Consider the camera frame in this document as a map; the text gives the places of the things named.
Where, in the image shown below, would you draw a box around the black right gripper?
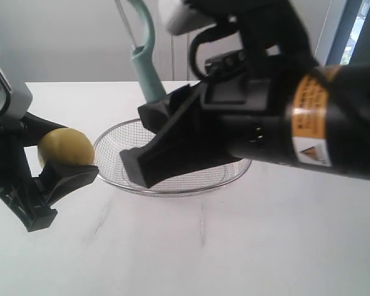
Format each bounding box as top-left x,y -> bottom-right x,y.
120,57 -> 336,189

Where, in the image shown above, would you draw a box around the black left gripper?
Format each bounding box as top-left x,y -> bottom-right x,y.
0,112 -> 99,232

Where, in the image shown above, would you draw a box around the yellow lemon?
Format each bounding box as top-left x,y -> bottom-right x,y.
37,128 -> 95,168

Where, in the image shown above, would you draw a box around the teal handled peeler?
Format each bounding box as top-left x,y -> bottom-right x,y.
115,1 -> 166,103

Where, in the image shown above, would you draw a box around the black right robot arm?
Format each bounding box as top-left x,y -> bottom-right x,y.
120,54 -> 370,188

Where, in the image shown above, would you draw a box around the white cabinet doors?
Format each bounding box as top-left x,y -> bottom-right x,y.
0,1 -> 333,82

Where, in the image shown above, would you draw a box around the metal wire mesh basket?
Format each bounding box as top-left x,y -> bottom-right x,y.
94,118 -> 252,198

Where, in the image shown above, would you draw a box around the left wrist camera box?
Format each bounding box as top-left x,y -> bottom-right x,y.
0,55 -> 33,119

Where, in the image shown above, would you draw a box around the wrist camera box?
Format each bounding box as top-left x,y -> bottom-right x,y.
158,0 -> 214,36
0,55 -> 33,119

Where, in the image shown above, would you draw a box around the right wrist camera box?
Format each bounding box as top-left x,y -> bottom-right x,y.
158,0 -> 214,36

